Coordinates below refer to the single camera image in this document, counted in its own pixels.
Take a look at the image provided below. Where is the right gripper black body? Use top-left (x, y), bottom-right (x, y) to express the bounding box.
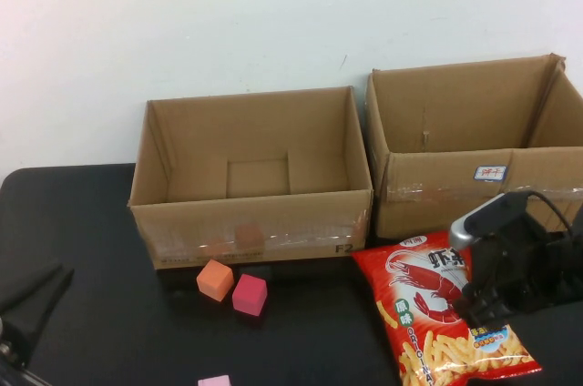
top-left (468, 216), bottom-right (565, 315)

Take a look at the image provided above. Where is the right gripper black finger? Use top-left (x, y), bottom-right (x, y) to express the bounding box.
top-left (455, 283), bottom-right (492, 320)
top-left (473, 298), bottom-right (510, 331)

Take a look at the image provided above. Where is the red shrimp chips bag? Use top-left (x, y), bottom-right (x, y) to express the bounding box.
top-left (350, 229), bottom-right (543, 386)

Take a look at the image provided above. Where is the cardboard box with white label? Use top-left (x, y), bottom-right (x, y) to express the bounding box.
top-left (363, 53), bottom-right (583, 240)

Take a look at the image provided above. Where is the white label sticker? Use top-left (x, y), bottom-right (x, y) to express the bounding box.
top-left (473, 164), bottom-right (508, 183)

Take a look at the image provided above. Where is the magenta foam cube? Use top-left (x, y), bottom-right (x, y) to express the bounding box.
top-left (231, 273), bottom-right (268, 316)

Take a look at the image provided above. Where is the cardboard box with F2 print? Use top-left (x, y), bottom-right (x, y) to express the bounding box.
top-left (127, 85), bottom-right (373, 270)

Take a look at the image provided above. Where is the orange foam cube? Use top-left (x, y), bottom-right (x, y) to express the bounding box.
top-left (196, 259), bottom-right (235, 302)

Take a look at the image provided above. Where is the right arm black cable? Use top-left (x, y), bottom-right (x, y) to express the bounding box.
top-left (523, 188), bottom-right (577, 239)

